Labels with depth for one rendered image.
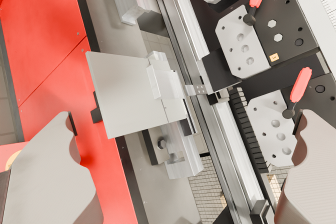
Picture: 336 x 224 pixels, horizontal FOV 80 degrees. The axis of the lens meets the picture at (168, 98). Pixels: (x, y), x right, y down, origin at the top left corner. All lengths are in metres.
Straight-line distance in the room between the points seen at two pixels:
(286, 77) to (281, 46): 0.55
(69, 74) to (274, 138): 0.66
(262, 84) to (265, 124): 0.57
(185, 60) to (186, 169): 0.46
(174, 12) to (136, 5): 0.26
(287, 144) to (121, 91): 0.36
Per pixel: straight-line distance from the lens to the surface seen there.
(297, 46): 0.47
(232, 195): 0.89
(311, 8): 0.49
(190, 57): 0.86
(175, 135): 0.61
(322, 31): 0.48
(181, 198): 0.71
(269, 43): 0.48
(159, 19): 1.05
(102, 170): 0.69
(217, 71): 0.54
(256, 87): 1.04
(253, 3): 0.47
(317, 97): 0.47
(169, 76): 0.59
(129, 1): 0.76
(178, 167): 0.63
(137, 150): 0.59
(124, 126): 0.42
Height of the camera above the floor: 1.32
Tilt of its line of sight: 36 degrees down
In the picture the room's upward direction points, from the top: 65 degrees clockwise
